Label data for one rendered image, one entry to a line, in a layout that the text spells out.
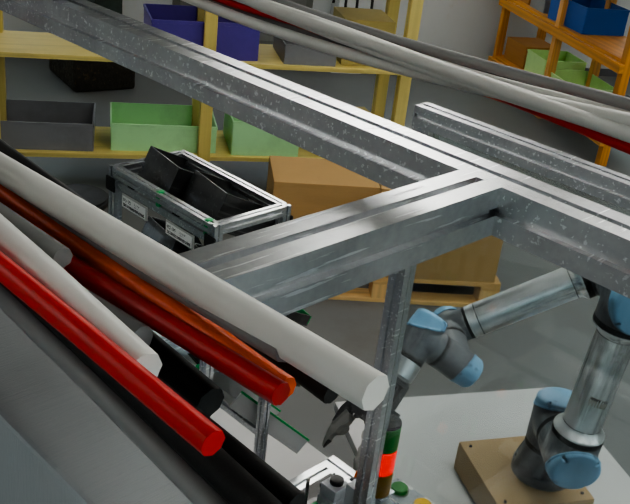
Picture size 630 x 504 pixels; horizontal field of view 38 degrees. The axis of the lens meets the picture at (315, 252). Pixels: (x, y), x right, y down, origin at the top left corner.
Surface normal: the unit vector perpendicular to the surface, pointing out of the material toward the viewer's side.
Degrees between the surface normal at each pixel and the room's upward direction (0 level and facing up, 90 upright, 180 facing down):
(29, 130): 90
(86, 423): 0
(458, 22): 90
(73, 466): 0
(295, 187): 90
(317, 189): 90
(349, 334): 0
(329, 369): 67
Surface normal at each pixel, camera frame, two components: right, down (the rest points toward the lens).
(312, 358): -0.61, -0.12
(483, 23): 0.25, 0.45
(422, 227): 0.70, 0.38
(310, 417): 0.11, -0.89
